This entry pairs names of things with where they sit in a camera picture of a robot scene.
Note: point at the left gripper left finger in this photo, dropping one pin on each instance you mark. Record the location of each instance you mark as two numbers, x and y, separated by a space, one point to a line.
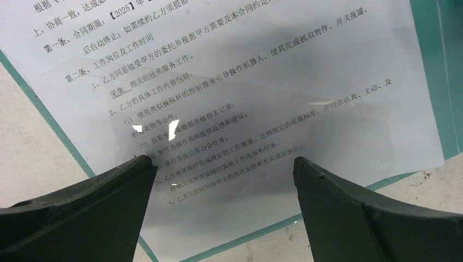
97 219

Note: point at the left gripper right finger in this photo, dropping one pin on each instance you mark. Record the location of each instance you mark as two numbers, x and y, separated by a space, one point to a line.
348 222

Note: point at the teal folder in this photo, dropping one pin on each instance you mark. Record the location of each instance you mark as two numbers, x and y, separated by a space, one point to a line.
437 72

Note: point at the printed white paper sheet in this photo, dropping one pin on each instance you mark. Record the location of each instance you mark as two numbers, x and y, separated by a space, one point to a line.
235 90

